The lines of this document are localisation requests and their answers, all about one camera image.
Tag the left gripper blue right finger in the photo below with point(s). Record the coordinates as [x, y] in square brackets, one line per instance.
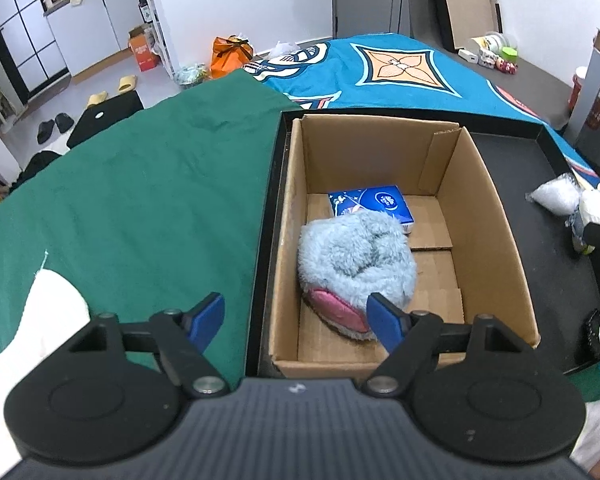
[411, 340]

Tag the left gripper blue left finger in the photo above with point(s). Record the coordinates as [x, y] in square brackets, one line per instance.
[182, 337]

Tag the brown cardboard box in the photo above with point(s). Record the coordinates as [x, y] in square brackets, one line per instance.
[467, 258]

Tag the light blue fluffy slipper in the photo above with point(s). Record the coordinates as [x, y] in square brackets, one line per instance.
[343, 260]

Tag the green cloth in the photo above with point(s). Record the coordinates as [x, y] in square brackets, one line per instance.
[153, 213]

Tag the blue tissue pack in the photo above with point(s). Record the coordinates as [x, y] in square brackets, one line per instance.
[387, 199]

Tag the black shallow tray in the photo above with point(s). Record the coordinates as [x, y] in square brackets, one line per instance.
[564, 288]

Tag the clear bag white stuffing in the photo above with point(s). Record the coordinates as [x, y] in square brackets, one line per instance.
[560, 196]

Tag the black laptop bag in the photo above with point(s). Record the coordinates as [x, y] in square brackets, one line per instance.
[102, 116]

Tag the black slipper right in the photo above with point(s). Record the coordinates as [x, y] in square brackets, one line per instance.
[64, 122]

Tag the black slipper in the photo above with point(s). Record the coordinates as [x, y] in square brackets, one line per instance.
[45, 131]
[64, 122]

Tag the black slipper left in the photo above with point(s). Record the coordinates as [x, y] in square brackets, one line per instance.
[45, 131]

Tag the yellow slipper near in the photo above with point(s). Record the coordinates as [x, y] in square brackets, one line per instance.
[96, 99]

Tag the yellow slipper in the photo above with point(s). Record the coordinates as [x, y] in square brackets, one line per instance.
[127, 84]
[96, 99]

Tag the yellow slipper far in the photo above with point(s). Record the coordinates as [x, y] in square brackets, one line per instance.
[127, 84]

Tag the blue patterned blanket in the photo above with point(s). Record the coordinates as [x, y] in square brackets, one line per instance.
[391, 70]

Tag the orange gift bag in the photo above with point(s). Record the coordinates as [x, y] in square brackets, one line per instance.
[229, 54]

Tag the red plush toy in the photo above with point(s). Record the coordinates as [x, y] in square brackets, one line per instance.
[505, 66]

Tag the red plastic basket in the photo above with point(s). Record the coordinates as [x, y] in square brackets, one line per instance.
[578, 78]

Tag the green plastic cup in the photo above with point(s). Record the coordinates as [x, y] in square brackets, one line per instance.
[509, 54]

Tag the orange cardboard box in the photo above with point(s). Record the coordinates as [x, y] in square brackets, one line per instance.
[145, 58]

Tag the white kitchen cabinet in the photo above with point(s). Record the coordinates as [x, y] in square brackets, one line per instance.
[93, 30]

